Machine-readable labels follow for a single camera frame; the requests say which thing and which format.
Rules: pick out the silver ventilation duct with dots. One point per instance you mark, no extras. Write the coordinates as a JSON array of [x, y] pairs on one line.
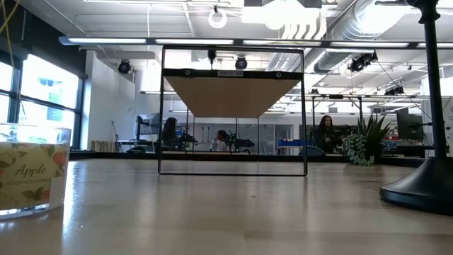
[[354, 21]]

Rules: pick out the green artificial potted plant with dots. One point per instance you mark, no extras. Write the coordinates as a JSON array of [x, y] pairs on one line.
[[368, 138]]

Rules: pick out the wooden shelf with black frame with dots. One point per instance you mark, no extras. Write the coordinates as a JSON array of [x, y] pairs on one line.
[[230, 95]]

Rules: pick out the wooden blocks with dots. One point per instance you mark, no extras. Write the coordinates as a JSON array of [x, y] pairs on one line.
[[102, 146]]

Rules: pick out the yellow candle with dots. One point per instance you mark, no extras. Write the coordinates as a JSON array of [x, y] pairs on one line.
[[32, 177]]

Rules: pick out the black background robot arm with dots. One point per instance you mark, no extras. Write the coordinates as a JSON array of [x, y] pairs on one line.
[[240, 142]]

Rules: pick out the black computer monitor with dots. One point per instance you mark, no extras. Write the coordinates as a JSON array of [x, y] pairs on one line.
[[410, 124]]

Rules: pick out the black aluminium table frame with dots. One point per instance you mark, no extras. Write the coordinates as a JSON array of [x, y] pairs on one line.
[[106, 156]]

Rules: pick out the blue storage bin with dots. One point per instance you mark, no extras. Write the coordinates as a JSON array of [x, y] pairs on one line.
[[288, 142]]

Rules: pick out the long ceiling light bar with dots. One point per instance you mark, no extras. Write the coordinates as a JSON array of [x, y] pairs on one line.
[[106, 40]]

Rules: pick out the person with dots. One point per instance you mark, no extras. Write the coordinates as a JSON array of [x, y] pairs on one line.
[[219, 143], [170, 134], [325, 136]]

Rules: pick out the bright white ceiling light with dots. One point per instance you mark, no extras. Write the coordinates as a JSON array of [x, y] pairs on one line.
[[283, 16]]

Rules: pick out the round black ceiling camera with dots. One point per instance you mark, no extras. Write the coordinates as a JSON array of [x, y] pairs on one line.
[[241, 63], [124, 67]]

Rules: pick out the black metal candlestick holder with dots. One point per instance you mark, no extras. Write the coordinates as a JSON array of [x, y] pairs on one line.
[[424, 191], [211, 54]]

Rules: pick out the black ceiling-mounted device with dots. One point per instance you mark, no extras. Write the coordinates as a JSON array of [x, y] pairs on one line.
[[361, 63], [394, 91]]

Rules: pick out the black background stand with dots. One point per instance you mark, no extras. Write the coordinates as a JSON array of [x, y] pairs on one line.
[[421, 124]]

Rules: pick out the black background workstation frame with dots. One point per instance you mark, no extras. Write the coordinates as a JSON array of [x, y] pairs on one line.
[[336, 96]]

